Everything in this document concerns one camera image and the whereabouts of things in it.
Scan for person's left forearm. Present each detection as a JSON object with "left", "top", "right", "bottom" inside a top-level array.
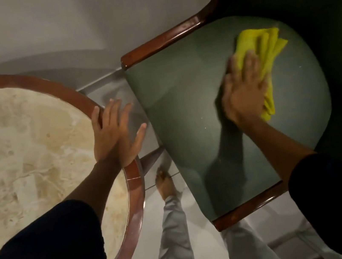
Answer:
[{"left": 59, "top": 156, "right": 131, "bottom": 229}]

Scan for person's right hand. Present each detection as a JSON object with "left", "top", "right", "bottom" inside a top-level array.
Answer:
[{"left": 215, "top": 48, "right": 276, "bottom": 130}]

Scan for person's left hand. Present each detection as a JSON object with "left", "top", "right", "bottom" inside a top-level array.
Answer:
[{"left": 86, "top": 94, "right": 153, "bottom": 172}]

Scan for brown wooden chair armrest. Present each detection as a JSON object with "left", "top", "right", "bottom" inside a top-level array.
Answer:
[
  {"left": 111, "top": 0, "right": 231, "bottom": 71},
  {"left": 207, "top": 180, "right": 293, "bottom": 233}
]

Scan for light grey trousers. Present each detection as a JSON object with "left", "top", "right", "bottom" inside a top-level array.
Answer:
[{"left": 146, "top": 170, "right": 342, "bottom": 259}]

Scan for green upholstered wooden armchair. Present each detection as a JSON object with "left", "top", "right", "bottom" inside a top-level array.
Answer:
[{"left": 111, "top": 0, "right": 342, "bottom": 243}]

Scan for round marble table wooden rim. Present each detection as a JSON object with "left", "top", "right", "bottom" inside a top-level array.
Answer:
[{"left": 0, "top": 54, "right": 158, "bottom": 259}]

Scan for yellow cleaning cloth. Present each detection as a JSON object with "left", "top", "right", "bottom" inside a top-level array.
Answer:
[{"left": 229, "top": 23, "right": 301, "bottom": 125}]

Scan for person's bare foot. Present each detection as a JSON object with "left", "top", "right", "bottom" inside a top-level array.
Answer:
[{"left": 153, "top": 165, "right": 183, "bottom": 202}]

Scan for person's right forearm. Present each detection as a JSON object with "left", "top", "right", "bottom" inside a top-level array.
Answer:
[{"left": 240, "top": 109, "right": 321, "bottom": 194}]

